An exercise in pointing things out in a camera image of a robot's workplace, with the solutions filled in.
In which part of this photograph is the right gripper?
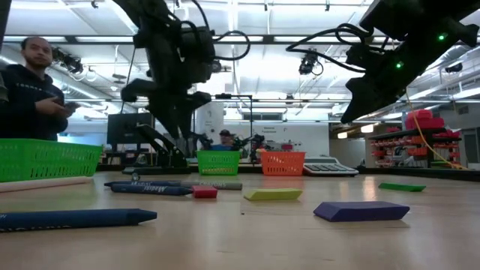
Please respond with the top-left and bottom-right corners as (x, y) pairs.
(340, 22), (464, 125)

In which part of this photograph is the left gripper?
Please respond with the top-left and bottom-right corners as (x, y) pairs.
(120, 79), (212, 139)

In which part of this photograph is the blue crayon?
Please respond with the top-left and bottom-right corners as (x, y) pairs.
(109, 183), (194, 197)
(103, 180), (182, 188)
(0, 208), (158, 233)

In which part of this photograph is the red eraser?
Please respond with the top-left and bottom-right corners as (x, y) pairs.
(191, 185), (219, 200)

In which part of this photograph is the grey crayon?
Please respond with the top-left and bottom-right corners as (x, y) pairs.
(178, 181), (244, 191)

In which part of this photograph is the green eraser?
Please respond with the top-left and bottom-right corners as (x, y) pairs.
(377, 181), (428, 194)

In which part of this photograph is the blue-purple eraser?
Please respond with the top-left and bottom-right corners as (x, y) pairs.
(313, 200), (411, 223)

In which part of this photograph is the yellow eraser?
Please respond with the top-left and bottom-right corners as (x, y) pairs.
(243, 187), (304, 202)

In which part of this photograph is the natural wood pencil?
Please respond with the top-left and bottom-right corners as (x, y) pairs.
(0, 175), (95, 194)

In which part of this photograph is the shelf with red bins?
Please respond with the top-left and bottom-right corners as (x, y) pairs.
(367, 108), (463, 169)

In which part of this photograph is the white pillar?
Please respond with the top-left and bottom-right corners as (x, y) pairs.
(195, 101), (225, 140)

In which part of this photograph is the black monitor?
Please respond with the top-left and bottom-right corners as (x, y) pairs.
(106, 112), (156, 146)

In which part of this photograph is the person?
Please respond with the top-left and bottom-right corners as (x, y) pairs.
(0, 36), (82, 143)
(211, 129), (237, 152)

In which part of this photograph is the green plastic basket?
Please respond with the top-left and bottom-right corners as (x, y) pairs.
(0, 138), (104, 184)
(196, 150), (242, 176)

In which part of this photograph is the grey desk calculator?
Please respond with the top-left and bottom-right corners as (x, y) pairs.
(302, 156), (360, 178)

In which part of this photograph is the person's phone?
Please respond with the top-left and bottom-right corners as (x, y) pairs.
(62, 101), (82, 114)

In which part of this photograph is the orange plastic basket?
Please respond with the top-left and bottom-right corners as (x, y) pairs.
(260, 151), (307, 177)

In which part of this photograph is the yellow cable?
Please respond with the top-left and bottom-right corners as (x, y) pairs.
(405, 88), (469, 171)

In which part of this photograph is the black right camera cable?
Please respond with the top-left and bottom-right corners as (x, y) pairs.
(285, 22), (399, 74)

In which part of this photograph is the black camera cable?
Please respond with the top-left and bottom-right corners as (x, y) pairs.
(212, 28), (251, 62)
(285, 22), (399, 74)

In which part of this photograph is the black left camera cable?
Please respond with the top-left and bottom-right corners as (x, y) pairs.
(212, 28), (251, 62)

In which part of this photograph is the black overhead frame bar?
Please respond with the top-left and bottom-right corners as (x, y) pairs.
(3, 34), (395, 46)

